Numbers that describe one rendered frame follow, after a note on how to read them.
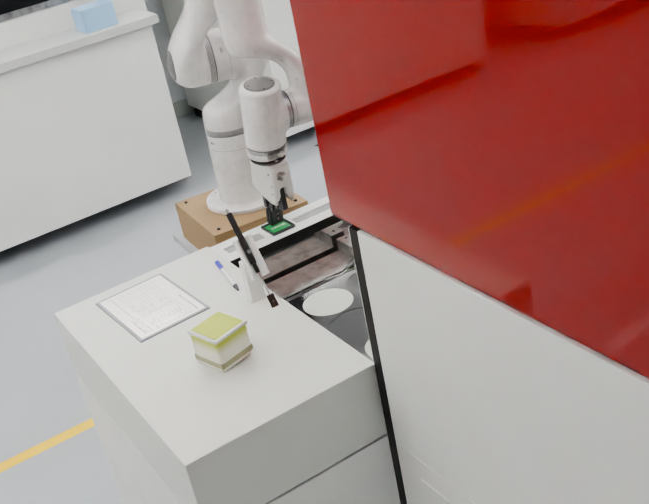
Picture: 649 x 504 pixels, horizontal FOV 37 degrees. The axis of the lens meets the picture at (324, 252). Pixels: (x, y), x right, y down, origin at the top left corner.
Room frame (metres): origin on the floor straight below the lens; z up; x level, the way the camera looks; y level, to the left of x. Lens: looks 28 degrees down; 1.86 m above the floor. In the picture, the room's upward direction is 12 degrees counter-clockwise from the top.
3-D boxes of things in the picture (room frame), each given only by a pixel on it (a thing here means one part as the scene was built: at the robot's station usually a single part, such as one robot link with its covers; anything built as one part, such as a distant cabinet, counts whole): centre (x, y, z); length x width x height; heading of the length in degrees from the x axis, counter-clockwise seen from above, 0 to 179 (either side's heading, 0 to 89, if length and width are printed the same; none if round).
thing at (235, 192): (2.18, 0.16, 1.01); 0.19 x 0.19 x 0.18
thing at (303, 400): (1.49, 0.25, 0.89); 0.62 x 0.35 x 0.14; 27
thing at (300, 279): (1.81, 0.00, 0.87); 0.36 x 0.08 x 0.03; 117
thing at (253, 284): (1.56, 0.13, 1.03); 0.06 x 0.04 x 0.13; 27
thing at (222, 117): (2.19, 0.12, 1.22); 0.19 x 0.12 x 0.24; 105
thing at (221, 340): (1.40, 0.20, 1.00); 0.07 x 0.07 x 0.07; 42
